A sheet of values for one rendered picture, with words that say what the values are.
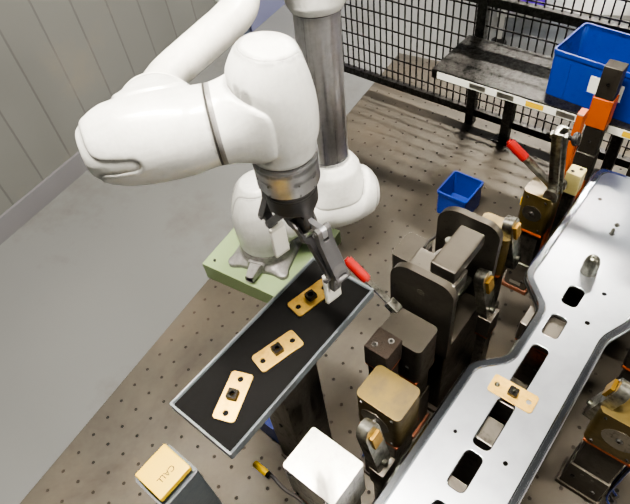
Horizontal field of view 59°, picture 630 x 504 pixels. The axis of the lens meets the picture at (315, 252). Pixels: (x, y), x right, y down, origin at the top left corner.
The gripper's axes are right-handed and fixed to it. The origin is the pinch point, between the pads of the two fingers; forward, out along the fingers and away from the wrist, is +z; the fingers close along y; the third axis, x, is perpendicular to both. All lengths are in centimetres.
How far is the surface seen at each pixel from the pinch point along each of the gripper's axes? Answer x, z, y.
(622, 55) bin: 111, 14, -6
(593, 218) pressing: 66, 24, 18
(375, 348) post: 3.4, 13.9, 12.7
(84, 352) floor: -43, 124, -118
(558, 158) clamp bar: 60, 8, 9
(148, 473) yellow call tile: -37.7, 7.8, 7.3
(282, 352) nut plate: -10.7, 7.6, 5.3
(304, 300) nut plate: -1.4, 7.6, -0.3
